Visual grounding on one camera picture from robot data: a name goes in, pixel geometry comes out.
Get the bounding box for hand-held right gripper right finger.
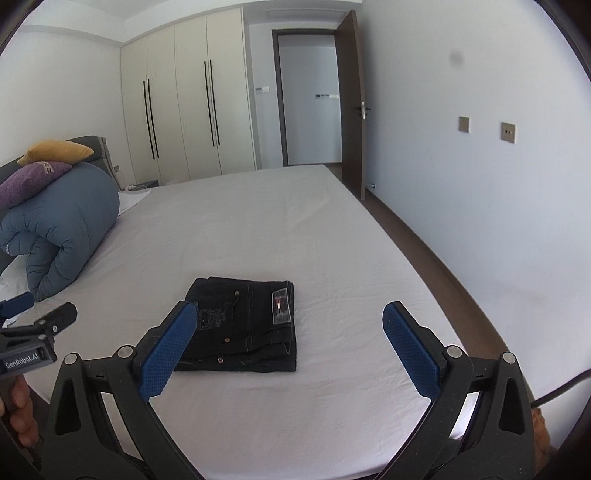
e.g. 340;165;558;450
372;301;536;480

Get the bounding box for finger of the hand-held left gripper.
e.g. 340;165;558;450
0;292;37;320
31;302;78;334

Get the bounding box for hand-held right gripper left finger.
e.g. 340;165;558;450
39;301;206;480

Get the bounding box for black denim pants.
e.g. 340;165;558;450
174;277;297;373

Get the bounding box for person's left hand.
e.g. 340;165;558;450
0;374;40;449

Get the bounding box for rolled blue duvet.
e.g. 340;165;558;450
0;162;120;303

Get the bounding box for purple pillow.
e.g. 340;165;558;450
0;160;74;210

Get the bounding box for white pillow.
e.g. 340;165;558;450
117;188;153;217

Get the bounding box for yellow pillow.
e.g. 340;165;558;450
17;140;94;166

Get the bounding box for bed with white sheet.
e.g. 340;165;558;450
0;164;465;480

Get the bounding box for grey headboard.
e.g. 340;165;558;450
0;135;114;185

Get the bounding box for dark brown door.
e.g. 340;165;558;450
335;9;373;202

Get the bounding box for black cable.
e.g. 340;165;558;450
531;369;578;409

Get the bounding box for cream wardrobe with black handles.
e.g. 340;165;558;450
121;7;257;188

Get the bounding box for dark brown door frame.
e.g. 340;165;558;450
271;28;343;168

